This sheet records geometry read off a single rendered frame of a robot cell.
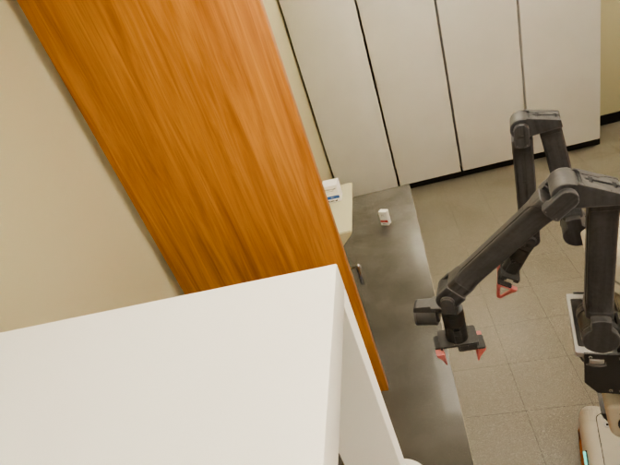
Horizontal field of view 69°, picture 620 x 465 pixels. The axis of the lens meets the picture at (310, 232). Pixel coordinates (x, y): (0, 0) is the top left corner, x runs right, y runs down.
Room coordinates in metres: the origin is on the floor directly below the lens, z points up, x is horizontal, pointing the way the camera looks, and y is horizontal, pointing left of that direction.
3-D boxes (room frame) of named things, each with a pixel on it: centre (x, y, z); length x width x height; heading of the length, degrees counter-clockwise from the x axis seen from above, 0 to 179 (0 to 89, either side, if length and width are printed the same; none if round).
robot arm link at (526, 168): (1.17, -0.67, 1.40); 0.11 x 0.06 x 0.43; 150
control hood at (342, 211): (1.25, -0.10, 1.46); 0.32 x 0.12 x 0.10; 165
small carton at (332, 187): (1.31, -0.11, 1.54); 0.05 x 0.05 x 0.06; 71
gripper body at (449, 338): (0.89, -0.28, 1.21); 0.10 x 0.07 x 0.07; 75
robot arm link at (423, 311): (0.91, -0.25, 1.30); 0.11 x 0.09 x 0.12; 61
